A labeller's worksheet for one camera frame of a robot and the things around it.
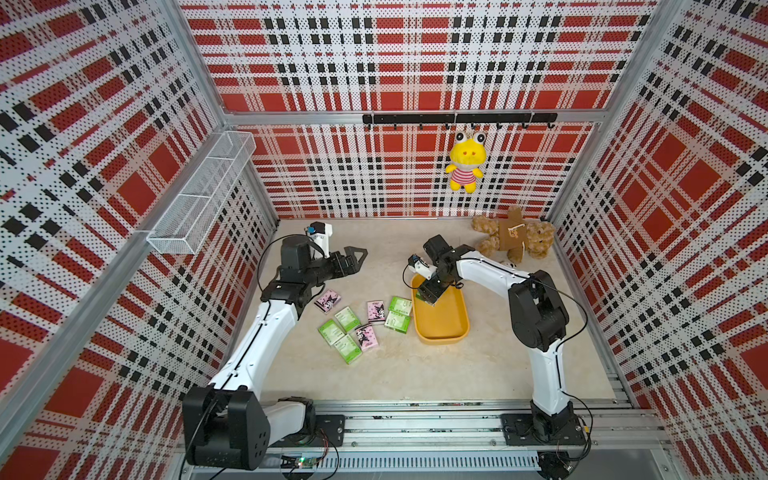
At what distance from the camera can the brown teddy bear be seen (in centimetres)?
107

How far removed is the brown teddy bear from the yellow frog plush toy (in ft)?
0.56

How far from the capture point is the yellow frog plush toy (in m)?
0.92

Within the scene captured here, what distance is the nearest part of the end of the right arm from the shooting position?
733 millimetres
